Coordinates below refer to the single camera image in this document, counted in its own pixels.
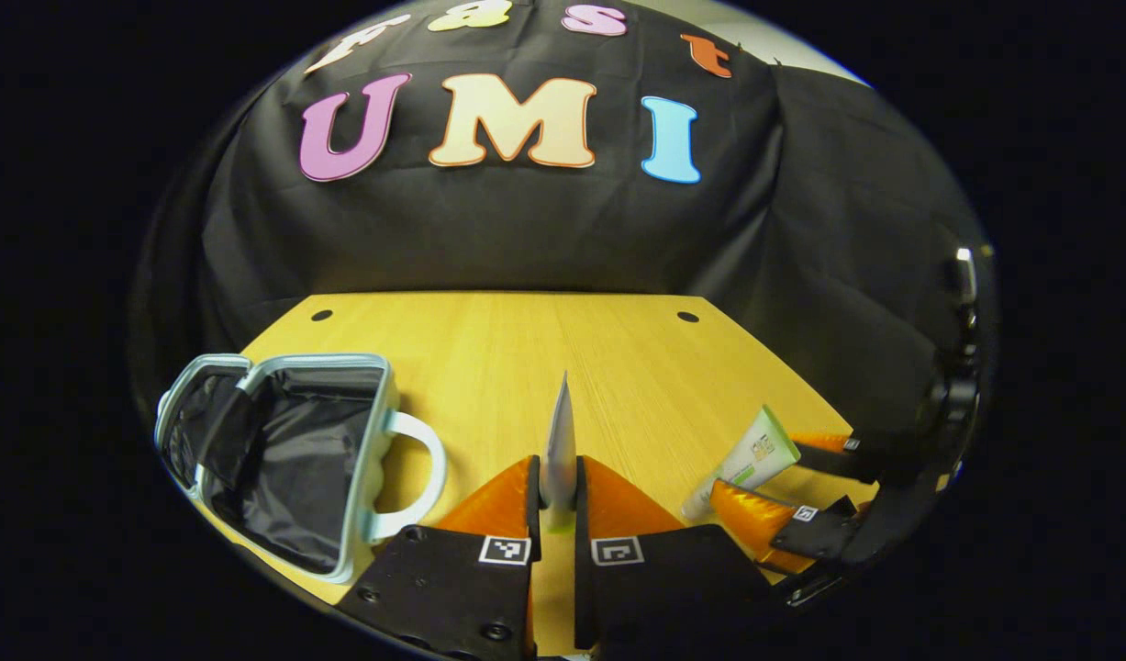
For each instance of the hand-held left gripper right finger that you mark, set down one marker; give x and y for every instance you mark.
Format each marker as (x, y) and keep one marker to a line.
(581, 509)

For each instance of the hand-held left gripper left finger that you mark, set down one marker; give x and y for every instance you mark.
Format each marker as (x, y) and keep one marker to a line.
(533, 509)

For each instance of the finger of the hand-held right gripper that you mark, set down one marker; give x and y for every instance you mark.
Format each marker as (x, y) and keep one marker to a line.
(755, 523)
(838, 462)

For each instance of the white and green cream tube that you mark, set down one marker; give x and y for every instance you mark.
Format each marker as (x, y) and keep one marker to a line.
(751, 454)
(560, 441)

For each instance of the black backdrop cloth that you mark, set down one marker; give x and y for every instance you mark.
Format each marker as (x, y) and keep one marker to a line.
(526, 229)

